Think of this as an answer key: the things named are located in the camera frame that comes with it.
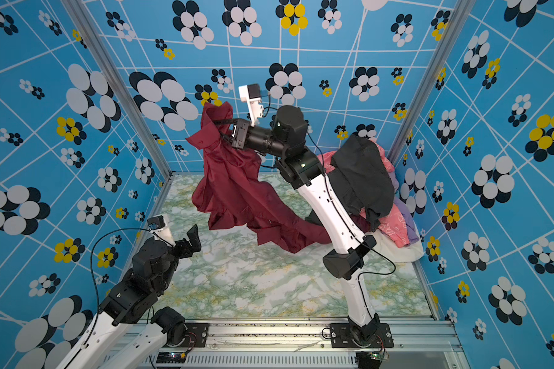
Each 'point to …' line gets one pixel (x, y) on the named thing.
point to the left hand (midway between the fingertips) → (185, 228)
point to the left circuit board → (171, 357)
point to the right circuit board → (371, 360)
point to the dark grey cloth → (362, 178)
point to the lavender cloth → (403, 211)
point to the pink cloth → (392, 226)
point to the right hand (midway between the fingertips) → (213, 125)
